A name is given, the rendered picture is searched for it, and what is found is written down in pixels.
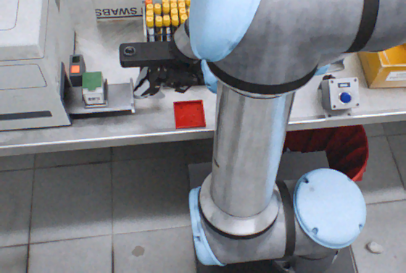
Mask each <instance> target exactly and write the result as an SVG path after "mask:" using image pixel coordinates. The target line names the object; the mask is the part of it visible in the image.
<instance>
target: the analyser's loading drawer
mask: <svg viewBox="0 0 406 273"><path fill-rule="evenodd" d="M63 100H64V103H65V106H66V108H67V112H68V114H81V113H91V112H111V111H122V109H132V112H135V107H134V97H133V78H132V77H130V83H121V84H110V85H108V82H107V78H105V79H104V102H105V104H102V105H91V106H87V105H86V100H84V97H83V89H82V86H76V87H65V89H64V98H63Z"/></svg>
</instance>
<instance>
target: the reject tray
mask: <svg viewBox="0 0 406 273"><path fill-rule="evenodd" d="M173 108H174V117H175V129H176V130H181V128H191V127H206V126H207V124H206V118H204V106H203V100H202V99H198V101H178V102H173Z"/></svg>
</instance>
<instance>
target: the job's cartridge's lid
mask: <svg viewBox="0 0 406 273"><path fill-rule="evenodd" d="M101 86H102V72H83V75H82V88H88V91H93V90H96V88H98V87H101Z"/></svg>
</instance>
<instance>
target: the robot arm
mask: <svg viewBox="0 0 406 273"><path fill-rule="evenodd" d="M404 43H406V0H191V3H190V9H189V16H188V18H187V19H186V20H184V22H183V23H182V25H181V26H180V27H179V28H178V29H177V30H176V31H175V34H174V35H173V37H172V38H171V39H170V41H148V42H140V43H121V44H120V47H119V53H120V65H121V67H122V68H130V67H141V70H140V74H139V76H138V78H136V83H135V85H134V88H133V97H134V98H136V99H144V98H158V99H161V98H164V97H165V94H164V93H162V92H161V90H162V88H163V86H164V85H165V86H166V87H170V88H175V90H174V92H176V93H182V94H184V93H185V92H186V91H187V90H188V89H189V88H190V87H191V86H192V85H193V84H194V83H196V77H195V75H196V74H197V73H198V71H200V69H202V71H203V76H204V84H206V86H207V88H208V89H209V90H210V92H211V93H214V94H217V101H216V113H215V139H213V150H212V172H211V173H210V174H209V175H208V176H207V179H206V180H205V181H204V182H203V183H202V186H199V187H198V188H196V189H192V190H191V191H190V193H189V208H190V216H191V229H192V234H193V238H194V244H195V248H196V254H197V257H198V259H199V261H200V262H201V263H202V264H204V265H220V266H225V265H226V264H233V263H240V262H248V261H260V260H268V261H269V262H270V263H271V264H272V265H273V266H274V267H275V268H276V269H278V270H279V271H280V272H281V273H322V272H324V271H325V270H327V268H329V267H330V265H332V264H333V263H334V261H335V260H336V257H337V256H338V254H339V250H340V248H344V247H346V246H348V245H350V244H351V243H353V242H354V241H355V239H356V238H357V236H358V235H359V234H360V233H361V230H363V228H364V226H365V220H366V205H365V199H364V197H363V195H362V193H361V191H360V190H359V188H358V187H357V186H356V184H355V183H354V182H353V181H351V180H350V178H349V177H347V176H346V175H345V174H343V173H341V172H337V171H336V170H332V169H316V170H313V171H311V172H308V173H306V174H304V175H303V176H302V178H301V179H298V180H282V181H275V180H276V174H277V171H278V164H279V161H280V160H281V154H282V150H283V145H284V141H285V137H286V131H287V127H288V124H289V121H290V116H291V111H292V107H293V103H294V97H295V94H296V91H297V90H299V89H301V88H303V87H304V86H306V84H308V83H309V82H310V81H311V80H312V78H313V76H316V75H324V74H325V73H327V70H328V68H329V67H330V66H331V64H332V63H334V62H336V61H338V60H340V59H343V58H344V57H347V56H351V55H353V54H356V53H357V52H368V53H377V52H382V51H384V50H387V49H391V48H393V47H395V46H399V45H402V44H404ZM189 75H190V76H191V77H193V79H191V78H189ZM185 83H187V84H190V86H189V87H187V88H185V89H182V88H180V87H183V86H184V85H185Z"/></svg>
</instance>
